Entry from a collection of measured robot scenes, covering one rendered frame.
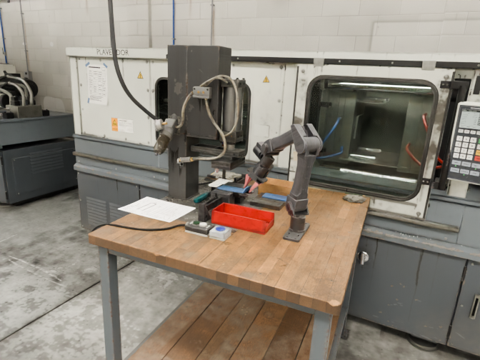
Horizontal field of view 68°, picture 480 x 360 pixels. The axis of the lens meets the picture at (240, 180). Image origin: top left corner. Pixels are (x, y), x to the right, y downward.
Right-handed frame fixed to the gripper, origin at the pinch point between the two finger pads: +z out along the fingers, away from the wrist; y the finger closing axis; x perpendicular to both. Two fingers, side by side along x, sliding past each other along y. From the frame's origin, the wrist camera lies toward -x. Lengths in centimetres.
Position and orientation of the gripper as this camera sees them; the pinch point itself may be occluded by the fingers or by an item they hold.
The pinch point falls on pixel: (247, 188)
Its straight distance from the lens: 173.1
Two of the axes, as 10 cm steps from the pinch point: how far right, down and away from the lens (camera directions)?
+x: -4.0, 1.6, -9.0
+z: -5.2, 7.7, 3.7
